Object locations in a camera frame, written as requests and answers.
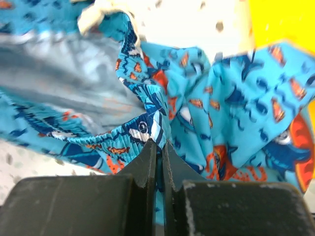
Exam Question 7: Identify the blue shark print shorts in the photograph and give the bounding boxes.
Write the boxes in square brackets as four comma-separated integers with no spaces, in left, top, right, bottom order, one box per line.
[0,0,315,227]

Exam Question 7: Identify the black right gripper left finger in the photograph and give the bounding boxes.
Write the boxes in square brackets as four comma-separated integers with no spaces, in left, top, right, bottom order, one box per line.
[0,140,157,236]

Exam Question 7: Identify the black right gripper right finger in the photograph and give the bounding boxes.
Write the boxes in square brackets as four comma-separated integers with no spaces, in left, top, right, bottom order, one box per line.
[162,142,315,236]

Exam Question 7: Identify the yellow plastic tray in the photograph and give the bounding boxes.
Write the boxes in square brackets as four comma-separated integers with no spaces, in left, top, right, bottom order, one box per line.
[249,0,315,53]

